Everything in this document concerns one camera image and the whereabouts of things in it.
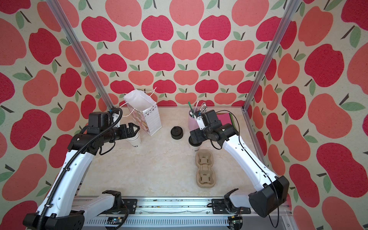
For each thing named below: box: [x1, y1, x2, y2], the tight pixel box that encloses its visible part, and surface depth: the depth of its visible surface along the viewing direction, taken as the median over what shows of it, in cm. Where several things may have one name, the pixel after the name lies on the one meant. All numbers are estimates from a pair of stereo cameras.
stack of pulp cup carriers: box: [195, 149, 217, 189], surface depth 82 cm
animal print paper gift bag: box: [119, 87, 162, 137], surface depth 96 cm
